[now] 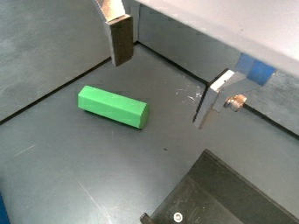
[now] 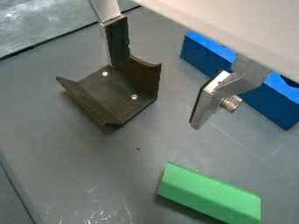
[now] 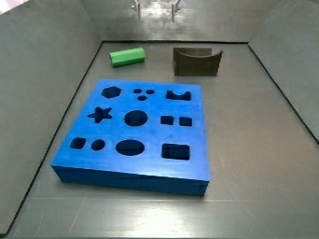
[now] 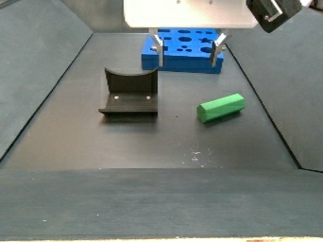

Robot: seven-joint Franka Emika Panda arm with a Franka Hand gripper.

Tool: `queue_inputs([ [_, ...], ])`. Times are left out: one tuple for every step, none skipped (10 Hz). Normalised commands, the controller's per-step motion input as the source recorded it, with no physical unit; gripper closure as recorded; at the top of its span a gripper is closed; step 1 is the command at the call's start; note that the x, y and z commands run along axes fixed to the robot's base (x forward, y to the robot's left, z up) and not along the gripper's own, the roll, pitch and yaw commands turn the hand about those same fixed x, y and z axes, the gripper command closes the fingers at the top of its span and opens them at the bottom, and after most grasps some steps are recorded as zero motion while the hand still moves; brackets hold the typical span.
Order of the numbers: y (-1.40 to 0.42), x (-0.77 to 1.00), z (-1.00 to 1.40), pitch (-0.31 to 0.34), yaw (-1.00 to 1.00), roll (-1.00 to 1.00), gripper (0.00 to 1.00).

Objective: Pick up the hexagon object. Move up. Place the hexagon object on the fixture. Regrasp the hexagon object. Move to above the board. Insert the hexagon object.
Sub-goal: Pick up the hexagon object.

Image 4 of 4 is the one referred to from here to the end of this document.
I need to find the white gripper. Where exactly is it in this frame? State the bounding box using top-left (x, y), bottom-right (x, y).
top-left (124, 0), bottom-right (257, 66)

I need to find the green hexagon block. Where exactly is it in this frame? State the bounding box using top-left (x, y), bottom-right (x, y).
top-left (196, 94), bottom-right (244, 123)

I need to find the blue shape sorting board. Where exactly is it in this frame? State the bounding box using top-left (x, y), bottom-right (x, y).
top-left (141, 28), bottom-right (224, 74)

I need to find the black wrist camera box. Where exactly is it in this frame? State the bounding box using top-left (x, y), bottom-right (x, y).
top-left (245, 0), bottom-right (303, 33)

